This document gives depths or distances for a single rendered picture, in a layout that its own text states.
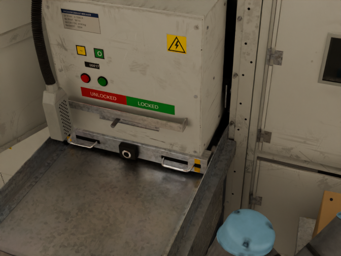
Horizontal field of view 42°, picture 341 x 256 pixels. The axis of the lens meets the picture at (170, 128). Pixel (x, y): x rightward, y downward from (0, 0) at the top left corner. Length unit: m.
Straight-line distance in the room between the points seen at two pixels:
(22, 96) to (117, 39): 0.52
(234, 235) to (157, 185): 0.81
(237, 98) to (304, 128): 0.24
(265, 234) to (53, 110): 0.91
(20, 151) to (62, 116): 0.77
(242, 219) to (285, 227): 1.16
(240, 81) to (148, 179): 0.43
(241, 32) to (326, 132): 0.41
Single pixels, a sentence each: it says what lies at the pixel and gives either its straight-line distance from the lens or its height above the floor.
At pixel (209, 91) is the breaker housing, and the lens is 1.34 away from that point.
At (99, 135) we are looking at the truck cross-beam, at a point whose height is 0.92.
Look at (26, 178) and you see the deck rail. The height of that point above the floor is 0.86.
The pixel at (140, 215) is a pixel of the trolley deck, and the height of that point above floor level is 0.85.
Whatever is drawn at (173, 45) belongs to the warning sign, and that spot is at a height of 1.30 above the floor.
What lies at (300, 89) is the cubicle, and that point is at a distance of 1.40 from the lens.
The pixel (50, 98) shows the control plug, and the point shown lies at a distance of 1.39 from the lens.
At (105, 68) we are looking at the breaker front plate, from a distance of 1.35.
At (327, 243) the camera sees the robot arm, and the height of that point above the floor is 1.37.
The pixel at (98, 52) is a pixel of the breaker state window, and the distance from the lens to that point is 1.34.
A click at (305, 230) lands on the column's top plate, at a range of 1.47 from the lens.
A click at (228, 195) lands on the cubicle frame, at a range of 1.78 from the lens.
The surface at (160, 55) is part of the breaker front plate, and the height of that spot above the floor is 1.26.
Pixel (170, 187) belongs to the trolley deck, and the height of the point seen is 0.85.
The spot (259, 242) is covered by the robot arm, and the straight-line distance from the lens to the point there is 0.64.
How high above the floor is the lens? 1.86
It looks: 38 degrees down
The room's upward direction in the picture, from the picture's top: 2 degrees counter-clockwise
